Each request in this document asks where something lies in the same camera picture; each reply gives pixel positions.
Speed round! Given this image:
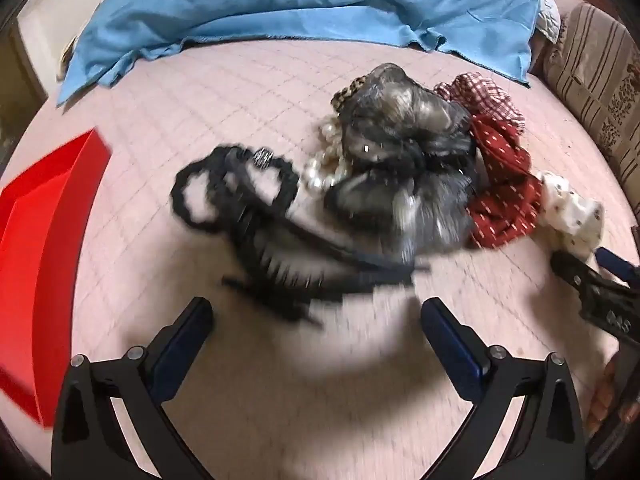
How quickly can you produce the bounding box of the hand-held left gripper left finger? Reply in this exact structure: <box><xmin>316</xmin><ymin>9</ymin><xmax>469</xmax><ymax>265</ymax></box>
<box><xmin>51</xmin><ymin>297</ymin><xmax>216</xmax><ymax>480</ymax></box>

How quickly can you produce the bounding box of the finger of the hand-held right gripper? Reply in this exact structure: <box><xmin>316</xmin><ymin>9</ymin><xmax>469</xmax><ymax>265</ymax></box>
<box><xmin>551</xmin><ymin>251</ymin><xmax>603</xmax><ymax>307</ymax></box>
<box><xmin>596</xmin><ymin>247</ymin><xmax>640</xmax><ymax>288</ymax></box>

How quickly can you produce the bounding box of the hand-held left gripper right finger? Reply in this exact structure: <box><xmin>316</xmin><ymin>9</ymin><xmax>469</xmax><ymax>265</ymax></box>
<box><xmin>420</xmin><ymin>297</ymin><xmax>586</xmax><ymax>480</ymax></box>

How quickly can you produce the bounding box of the white dotted scrunchie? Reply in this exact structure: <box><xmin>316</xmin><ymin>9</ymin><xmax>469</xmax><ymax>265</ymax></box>
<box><xmin>537</xmin><ymin>171</ymin><xmax>605</xmax><ymax>256</ymax></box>

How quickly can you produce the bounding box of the red dotted scrunchie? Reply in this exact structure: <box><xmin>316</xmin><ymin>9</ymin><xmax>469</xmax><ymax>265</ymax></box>
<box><xmin>465</xmin><ymin>115</ymin><xmax>546</xmax><ymax>251</ymax></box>

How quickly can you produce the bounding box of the black claw hair clip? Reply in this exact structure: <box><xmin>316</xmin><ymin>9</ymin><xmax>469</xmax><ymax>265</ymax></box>
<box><xmin>220</xmin><ymin>160</ymin><xmax>431</xmax><ymax>328</ymax></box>

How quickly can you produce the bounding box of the large black wavy hair tie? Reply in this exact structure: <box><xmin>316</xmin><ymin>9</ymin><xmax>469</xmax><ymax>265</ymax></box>
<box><xmin>170</xmin><ymin>145</ymin><xmax>236</xmax><ymax>233</ymax></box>

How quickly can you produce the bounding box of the grey organza scrunchie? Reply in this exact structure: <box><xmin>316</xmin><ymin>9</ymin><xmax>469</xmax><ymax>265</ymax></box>
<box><xmin>325</xmin><ymin>159</ymin><xmax>481</xmax><ymax>256</ymax></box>
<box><xmin>340</xmin><ymin>62</ymin><xmax>473</xmax><ymax>161</ymax></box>

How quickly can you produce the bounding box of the red tray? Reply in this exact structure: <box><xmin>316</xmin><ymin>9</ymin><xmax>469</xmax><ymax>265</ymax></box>
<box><xmin>0</xmin><ymin>128</ymin><xmax>112</xmax><ymax>428</ymax></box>

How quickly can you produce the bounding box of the red gingham scrunchie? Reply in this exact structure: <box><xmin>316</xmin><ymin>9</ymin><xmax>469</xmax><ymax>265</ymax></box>
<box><xmin>434</xmin><ymin>72</ymin><xmax>526</xmax><ymax>133</ymax></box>

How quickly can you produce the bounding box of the small black jewelled hair tie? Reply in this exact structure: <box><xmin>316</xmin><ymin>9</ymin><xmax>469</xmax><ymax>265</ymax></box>
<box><xmin>220</xmin><ymin>146</ymin><xmax>300</xmax><ymax>221</ymax></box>

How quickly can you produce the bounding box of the leopard print hair tie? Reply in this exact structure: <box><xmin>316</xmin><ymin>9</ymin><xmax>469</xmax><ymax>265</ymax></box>
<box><xmin>331</xmin><ymin>76</ymin><xmax>373</xmax><ymax>111</ymax></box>

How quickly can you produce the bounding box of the person's right hand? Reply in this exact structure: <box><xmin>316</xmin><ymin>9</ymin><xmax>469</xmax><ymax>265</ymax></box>
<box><xmin>584</xmin><ymin>354</ymin><xmax>637</xmax><ymax>438</ymax></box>

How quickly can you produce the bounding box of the striped sofa cushion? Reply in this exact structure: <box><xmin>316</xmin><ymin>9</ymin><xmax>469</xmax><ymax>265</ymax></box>
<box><xmin>542</xmin><ymin>2</ymin><xmax>640</xmax><ymax>191</ymax></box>

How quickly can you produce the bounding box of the quilted white pillow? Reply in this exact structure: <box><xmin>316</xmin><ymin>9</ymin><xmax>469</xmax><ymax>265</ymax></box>
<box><xmin>534</xmin><ymin>0</ymin><xmax>563</xmax><ymax>45</ymax></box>

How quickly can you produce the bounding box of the dark glazed door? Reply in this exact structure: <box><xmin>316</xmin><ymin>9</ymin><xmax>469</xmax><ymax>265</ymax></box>
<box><xmin>0</xmin><ymin>15</ymin><xmax>48</xmax><ymax>161</ymax></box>

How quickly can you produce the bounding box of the blue cloth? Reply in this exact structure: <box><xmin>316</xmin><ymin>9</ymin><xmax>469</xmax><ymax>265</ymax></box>
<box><xmin>56</xmin><ymin>0</ymin><xmax>543</xmax><ymax>106</ymax></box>

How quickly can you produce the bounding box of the white pearl bracelet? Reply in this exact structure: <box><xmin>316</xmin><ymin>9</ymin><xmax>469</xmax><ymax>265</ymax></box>
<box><xmin>302</xmin><ymin>151</ymin><xmax>351</xmax><ymax>193</ymax></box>
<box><xmin>317</xmin><ymin>114</ymin><xmax>347</xmax><ymax>152</ymax></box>

